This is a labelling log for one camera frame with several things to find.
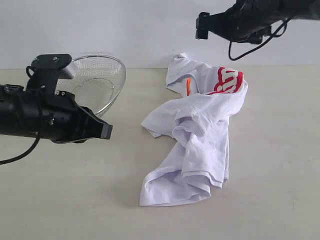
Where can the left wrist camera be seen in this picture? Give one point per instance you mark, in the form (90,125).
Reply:
(46,69)

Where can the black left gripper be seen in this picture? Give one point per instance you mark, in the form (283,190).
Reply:
(58,118)

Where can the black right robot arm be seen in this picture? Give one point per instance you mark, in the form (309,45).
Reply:
(300,10)

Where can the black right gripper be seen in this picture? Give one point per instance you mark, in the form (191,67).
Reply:
(238,22)

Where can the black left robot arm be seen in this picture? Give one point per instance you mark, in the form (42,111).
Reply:
(9,109)

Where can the metal mesh basket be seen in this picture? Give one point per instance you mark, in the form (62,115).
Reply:
(97,82)

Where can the white t-shirt red print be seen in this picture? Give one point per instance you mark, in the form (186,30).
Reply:
(199,122)

